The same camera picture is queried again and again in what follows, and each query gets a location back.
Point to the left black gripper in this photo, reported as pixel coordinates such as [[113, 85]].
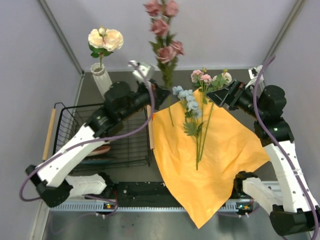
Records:
[[160, 93]]

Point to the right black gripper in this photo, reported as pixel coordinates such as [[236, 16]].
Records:
[[230, 95]]

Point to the pink rose stem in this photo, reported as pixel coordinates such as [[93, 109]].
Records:
[[202, 80]]

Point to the mauve rose stem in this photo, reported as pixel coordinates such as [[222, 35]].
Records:
[[166, 49]]

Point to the orange paper flower bouquet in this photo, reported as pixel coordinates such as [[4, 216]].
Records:
[[203, 187]]

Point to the cream rose stem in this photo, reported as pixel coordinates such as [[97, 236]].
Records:
[[103, 42], [218, 81]]

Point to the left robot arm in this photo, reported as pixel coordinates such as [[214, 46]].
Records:
[[51, 178]]

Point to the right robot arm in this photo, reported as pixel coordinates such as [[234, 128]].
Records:
[[294, 210]]

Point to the white ribbed ceramic vase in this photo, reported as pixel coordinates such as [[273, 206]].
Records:
[[101, 78]]

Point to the blue flower stem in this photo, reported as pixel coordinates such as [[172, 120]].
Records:
[[193, 122]]

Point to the pink rimmed plate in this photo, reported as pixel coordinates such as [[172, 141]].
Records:
[[100, 150]]

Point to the blue plate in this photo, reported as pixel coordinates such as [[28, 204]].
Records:
[[95, 160]]

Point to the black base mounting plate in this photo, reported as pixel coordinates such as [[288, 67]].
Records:
[[144, 194]]

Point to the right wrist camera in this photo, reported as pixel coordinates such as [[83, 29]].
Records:
[[253, 74]]

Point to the black wire dish rack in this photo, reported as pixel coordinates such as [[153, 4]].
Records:
[[132, 151]]

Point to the grey cable duct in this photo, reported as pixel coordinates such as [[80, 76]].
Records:
[[100, 206]]

